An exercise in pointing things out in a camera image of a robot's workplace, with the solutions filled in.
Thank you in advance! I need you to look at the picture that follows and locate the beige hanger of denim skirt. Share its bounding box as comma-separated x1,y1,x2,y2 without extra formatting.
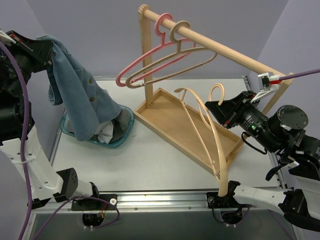
173,83,230,197

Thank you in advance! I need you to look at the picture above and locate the beige hanger of white garment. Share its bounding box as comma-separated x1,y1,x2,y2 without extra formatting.
116,14,218,89

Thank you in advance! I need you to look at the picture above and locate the white garment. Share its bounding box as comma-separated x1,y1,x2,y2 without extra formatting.
95,121,114,144

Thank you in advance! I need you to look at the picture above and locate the pink plastic hanger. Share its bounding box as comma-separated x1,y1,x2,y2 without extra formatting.
115,13,198,89

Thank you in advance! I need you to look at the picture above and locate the grey pleated skirt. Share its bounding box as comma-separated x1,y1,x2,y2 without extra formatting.
66,108,131,145

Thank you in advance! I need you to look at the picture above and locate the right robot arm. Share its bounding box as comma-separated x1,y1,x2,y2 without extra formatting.
205,91,320,232

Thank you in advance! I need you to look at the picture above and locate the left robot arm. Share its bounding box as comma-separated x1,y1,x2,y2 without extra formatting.
0,30,101,210

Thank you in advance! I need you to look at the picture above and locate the wooden clothes rack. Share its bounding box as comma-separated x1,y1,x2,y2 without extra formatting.
133,4,296,176

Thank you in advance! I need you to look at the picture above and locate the teal plastic basin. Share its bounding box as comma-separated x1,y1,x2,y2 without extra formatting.
59,105,135,149

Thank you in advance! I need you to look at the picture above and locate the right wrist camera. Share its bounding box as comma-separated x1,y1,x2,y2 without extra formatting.
250,72,281,104

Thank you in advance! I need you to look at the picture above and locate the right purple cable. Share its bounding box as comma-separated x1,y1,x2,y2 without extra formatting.
221,69,320,240

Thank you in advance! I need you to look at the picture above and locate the aluminium mounting rail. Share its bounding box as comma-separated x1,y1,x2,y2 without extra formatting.
32,186,292,214

